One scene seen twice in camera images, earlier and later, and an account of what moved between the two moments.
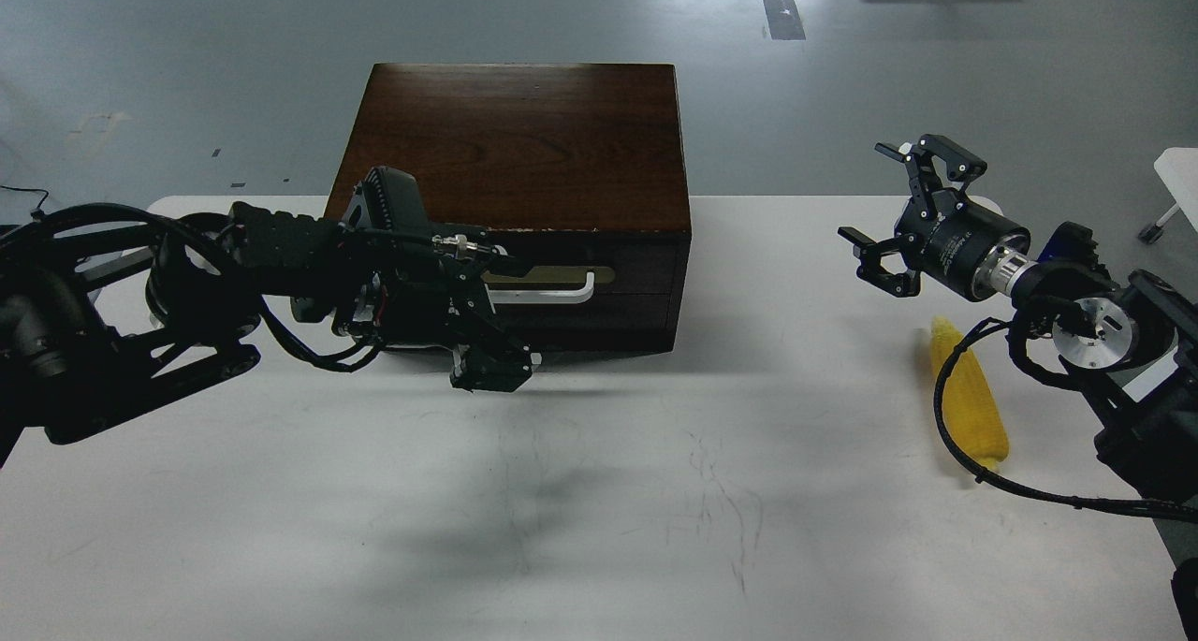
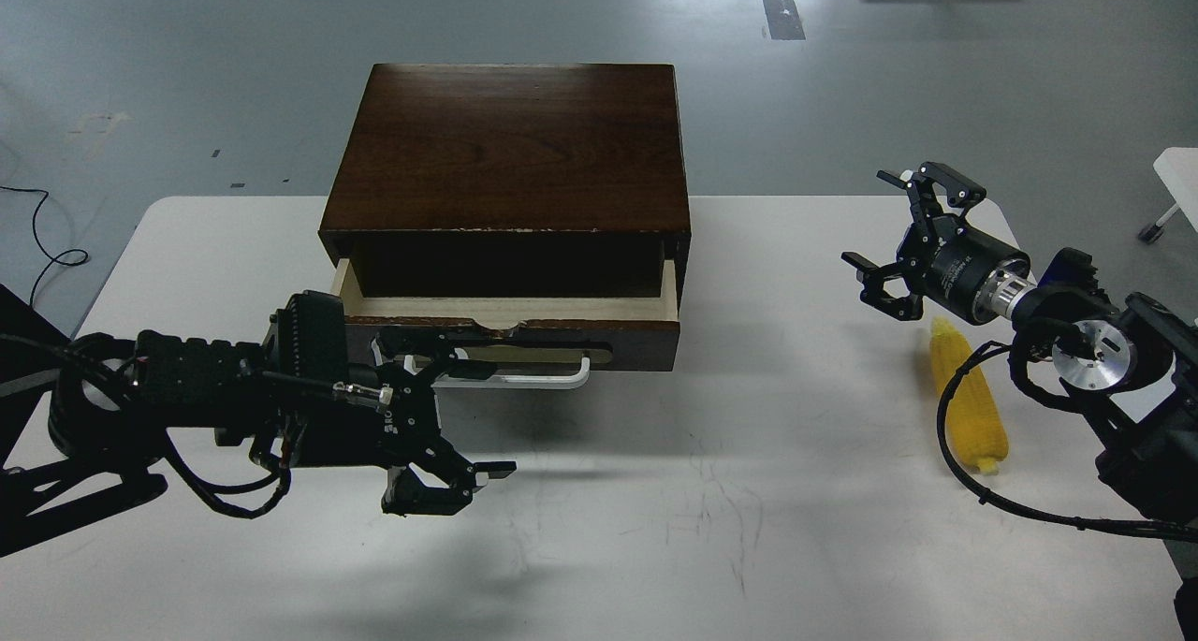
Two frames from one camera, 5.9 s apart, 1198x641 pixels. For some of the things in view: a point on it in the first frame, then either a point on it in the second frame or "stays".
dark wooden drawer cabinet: x=578 y=166 stays
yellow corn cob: x=972 y=414 stays
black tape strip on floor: x=781 y=11 stays
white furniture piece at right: x=1177 y=170 stays
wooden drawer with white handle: x=591 y=268 -> x=552 y=342
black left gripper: x=410 y=295 -> x=336 y=413
